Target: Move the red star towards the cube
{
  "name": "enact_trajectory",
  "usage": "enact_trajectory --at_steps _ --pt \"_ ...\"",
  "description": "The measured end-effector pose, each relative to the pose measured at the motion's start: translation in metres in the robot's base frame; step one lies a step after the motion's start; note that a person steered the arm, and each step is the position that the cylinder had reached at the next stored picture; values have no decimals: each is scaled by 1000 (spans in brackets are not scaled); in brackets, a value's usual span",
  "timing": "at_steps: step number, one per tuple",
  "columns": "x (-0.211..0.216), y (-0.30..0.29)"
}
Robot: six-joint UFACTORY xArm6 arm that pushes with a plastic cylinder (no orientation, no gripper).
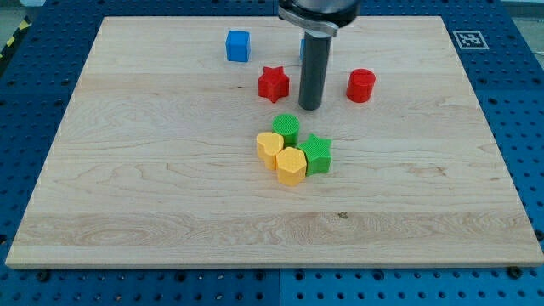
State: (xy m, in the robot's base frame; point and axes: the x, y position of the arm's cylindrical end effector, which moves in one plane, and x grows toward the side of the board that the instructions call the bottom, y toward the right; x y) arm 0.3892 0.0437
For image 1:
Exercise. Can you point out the black robot tool mount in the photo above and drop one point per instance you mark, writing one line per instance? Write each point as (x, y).
(322, 16)

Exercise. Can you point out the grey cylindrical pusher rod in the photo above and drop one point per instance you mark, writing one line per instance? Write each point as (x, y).
(313, 69)

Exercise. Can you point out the red star block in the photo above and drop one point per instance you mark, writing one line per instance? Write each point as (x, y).
(273, 84)

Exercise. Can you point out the blue cube block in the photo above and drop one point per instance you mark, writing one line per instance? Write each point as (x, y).
(238, 46)

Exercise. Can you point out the green star block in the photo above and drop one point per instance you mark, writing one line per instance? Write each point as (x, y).
(318, 155)

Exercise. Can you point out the blue block behind rod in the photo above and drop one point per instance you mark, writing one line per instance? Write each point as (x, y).
(301, 49)

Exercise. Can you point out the red cylinder block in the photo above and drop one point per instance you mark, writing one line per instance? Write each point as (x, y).
(360, 85)

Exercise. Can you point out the green cylinder block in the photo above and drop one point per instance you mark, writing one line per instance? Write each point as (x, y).
(287, 126)

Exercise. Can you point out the yellow heart block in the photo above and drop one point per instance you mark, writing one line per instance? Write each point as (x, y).
(269, 144)

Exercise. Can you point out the yellow hexagon block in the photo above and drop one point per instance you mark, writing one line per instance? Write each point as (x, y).
(291, 166)

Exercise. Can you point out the white fiducial marker tag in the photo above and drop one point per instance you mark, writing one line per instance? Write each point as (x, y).
(470, 40)

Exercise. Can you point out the wooden board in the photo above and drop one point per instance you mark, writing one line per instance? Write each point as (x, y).
(155, 162)

